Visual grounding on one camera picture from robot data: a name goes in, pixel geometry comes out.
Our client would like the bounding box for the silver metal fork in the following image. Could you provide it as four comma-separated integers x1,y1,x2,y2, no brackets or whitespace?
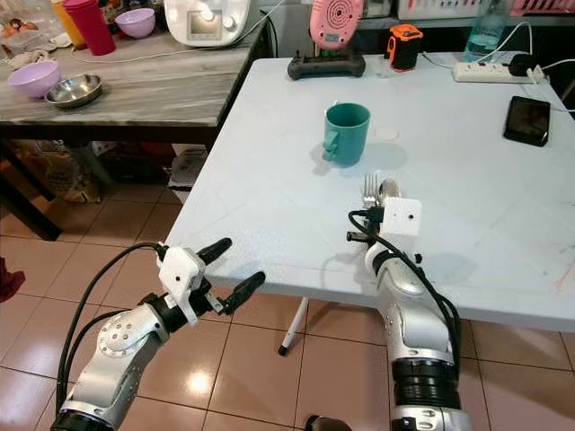
361,172,381,213

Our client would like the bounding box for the silver metal spoon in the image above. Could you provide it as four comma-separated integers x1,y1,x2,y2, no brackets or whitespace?
377,178,403,207

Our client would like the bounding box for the white folding table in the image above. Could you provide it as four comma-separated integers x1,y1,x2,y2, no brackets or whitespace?
164,54,575,358

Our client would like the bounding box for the white storage box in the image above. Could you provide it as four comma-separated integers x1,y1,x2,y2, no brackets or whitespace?
169,145,209,206

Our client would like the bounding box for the teal ceramic mug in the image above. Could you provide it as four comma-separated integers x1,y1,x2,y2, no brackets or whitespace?
323,101,373,169

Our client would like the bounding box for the black robot foot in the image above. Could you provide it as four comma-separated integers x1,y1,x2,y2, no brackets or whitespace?
305,414,353,431

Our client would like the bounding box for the grey wood-top side table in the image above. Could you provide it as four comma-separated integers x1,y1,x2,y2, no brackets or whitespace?
0,20,275,242

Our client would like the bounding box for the black controller base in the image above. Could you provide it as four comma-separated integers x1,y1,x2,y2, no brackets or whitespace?
287,48,367,83

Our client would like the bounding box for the dark red cloth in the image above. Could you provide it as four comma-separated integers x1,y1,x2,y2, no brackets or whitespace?
0,258,27,303

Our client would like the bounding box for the printed yellow bag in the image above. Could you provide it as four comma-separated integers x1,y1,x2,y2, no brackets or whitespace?
13,141,100,203

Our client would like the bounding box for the orange and black device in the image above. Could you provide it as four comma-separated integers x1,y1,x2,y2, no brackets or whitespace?
385,24,425,73

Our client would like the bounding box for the white power strip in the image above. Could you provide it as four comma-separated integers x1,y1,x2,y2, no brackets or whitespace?
453,60,542,85

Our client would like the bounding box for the pink round gadget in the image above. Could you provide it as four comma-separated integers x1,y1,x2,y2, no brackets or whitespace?
308,0,366,51

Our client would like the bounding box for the stainless steel bowl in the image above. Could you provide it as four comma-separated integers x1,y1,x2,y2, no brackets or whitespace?
45,74,105,110

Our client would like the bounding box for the black power adapter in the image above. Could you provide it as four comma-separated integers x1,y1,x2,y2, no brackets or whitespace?
509,54,541,78

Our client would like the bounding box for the green plastic water bottle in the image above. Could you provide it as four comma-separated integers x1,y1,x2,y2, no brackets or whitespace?
464,0,509,63

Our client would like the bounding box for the white kitchen appliance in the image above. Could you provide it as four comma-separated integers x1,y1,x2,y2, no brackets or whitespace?
164,0,258,48

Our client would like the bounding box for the small purple bowl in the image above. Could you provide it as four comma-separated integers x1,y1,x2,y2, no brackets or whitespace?
115,9,157,40

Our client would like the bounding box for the pink plastic basket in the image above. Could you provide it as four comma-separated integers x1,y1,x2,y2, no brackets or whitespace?
397,0,575,20

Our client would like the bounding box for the large lilac bowl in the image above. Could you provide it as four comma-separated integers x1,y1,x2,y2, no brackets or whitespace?
7,60,63,101

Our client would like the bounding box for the red plastic cup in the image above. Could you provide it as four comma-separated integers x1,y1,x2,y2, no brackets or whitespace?
63,0,117,57

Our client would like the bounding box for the clear plastic food container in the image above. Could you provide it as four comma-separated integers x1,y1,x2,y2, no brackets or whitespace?
0,7,57,66

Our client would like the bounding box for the orange plastic cup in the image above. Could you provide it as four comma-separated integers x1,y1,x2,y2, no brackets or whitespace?
51,0,86,51

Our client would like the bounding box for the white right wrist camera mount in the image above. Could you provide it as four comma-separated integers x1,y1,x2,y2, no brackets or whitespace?
381,198,422,239

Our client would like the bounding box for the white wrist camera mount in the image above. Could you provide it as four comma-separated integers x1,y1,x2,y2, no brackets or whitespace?
158,246,209,324
381,198,422,239

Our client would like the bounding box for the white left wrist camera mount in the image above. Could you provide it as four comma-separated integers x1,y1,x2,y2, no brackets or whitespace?
158,246,209,324

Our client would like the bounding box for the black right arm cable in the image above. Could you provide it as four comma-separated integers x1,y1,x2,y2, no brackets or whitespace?
348,208,465,365

